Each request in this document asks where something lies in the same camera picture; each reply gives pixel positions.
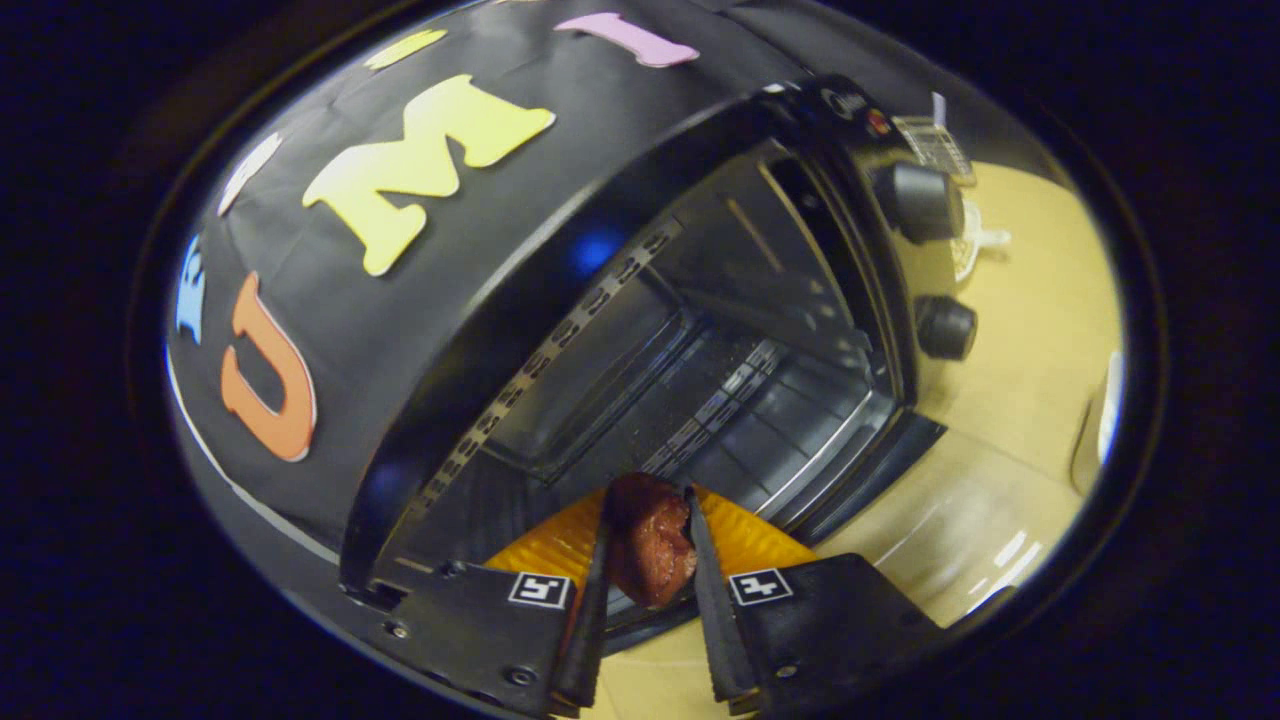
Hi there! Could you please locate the black toaster oven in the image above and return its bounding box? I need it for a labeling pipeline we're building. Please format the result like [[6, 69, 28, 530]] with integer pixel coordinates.
[[340, 75, 1076, 661]]

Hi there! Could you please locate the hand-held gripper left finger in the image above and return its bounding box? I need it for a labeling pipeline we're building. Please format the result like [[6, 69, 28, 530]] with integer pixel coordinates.
[[375, 488, 613, 719]]

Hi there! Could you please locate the black backdrop cloth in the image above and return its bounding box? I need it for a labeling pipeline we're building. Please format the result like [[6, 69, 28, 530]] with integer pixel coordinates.
[[165, 0, 1041, 611]]

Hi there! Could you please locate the white divided dish with beans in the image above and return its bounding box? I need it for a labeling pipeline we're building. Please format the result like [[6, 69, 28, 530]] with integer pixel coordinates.
[[950, 200, 1013, 283]]

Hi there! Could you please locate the white plastic tray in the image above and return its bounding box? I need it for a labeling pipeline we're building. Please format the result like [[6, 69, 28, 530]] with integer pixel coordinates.
[[1070, 350, 1126, 498]]

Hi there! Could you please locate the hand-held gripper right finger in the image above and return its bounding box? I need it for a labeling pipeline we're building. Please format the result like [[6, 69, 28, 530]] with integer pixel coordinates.
[[685, 484, 946, 717]]

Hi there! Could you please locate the clear wire utensil holder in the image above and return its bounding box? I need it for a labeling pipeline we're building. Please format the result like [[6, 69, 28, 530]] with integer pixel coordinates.
[[892, 115, 976, 188]]

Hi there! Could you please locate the brown meat piece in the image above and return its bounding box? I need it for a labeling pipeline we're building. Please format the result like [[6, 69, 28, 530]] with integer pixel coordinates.
[[603, 473, 699, 609]]

